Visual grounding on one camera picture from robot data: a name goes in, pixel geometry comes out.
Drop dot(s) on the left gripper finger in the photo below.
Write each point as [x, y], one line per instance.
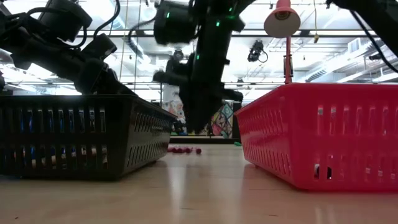
[115, 85]

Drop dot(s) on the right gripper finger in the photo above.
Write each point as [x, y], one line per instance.
[206, 105]
[190, 109]

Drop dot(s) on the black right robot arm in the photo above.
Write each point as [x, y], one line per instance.
[382, 18]

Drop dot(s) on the colourful patterned panel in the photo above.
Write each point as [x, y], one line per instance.
[225, 118]

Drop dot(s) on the green capsule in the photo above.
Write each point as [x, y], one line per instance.
[237, 143]

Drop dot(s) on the black plastic basket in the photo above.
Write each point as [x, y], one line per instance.
[62, 138]

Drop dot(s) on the red desk lamp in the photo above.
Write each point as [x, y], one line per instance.
[281, 28]

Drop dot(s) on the red plastic basket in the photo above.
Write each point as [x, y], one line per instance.
[311, 93]

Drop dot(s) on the white ceiling vent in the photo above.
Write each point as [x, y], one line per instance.
[354, 45]

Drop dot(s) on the black ceiling speaker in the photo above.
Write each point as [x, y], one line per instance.
[375, 57]

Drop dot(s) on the black metal table frame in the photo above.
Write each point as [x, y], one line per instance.
[202, 140]

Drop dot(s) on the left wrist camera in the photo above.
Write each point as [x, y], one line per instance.
[65, 18]

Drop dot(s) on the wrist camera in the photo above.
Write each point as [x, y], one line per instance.
[65, 18]
[174, 25]

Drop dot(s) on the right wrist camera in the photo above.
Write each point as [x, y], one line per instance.
[174, 25]

